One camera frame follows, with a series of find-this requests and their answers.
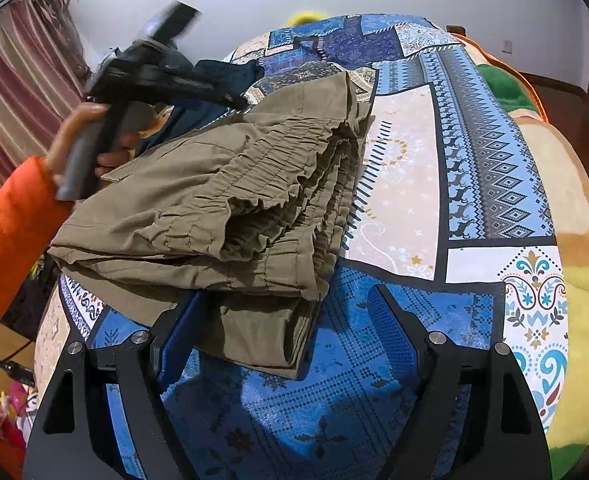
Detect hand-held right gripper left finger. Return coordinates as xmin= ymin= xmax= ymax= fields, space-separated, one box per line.
xmin=22 ymin=292 xmax=211 ymax=480

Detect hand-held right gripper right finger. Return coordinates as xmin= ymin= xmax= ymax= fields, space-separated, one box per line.
xmin=367 ymin=284 xmax=555 ymax=480

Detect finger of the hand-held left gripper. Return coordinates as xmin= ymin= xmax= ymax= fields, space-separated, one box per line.
xmin=172 ymin=67 xmax=251 ymax=112

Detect khaki pants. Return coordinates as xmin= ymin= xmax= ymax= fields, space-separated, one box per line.
xmin=48 ymin=70 xmax=378 ymax=382

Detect person's left forearm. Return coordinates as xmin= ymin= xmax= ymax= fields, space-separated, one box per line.
xmin=0 ymin=155 xmax=76 ymax=362

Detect person's left hand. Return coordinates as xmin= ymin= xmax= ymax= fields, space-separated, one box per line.
xmin=43 ymin=102 xmax=142 ymax=183

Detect dark navy garment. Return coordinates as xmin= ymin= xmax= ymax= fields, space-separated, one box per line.
xmin=139 ymin=58 xmax=266 ymax=142

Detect yellow foam tube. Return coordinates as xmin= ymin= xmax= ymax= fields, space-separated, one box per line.
xmin=288 ymin=8 xmax=328 ymax=25

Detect striped pink curtain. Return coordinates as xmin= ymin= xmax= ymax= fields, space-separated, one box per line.
xmin=0 ymin=0 xmax=93 ymax=212

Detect blue patchwork printed blanket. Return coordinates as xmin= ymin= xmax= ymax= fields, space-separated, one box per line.
xmin=34 ymin=12 xmax=571 ymax=480

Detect pink patterned cloth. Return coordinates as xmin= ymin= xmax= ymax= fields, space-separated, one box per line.
xmin=0 ymin=379 xmax=41 ymax=467

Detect orange yellow fleece blanket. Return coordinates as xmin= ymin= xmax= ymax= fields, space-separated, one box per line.
xmin=448 ymin=31 xmax=589 ymax=457

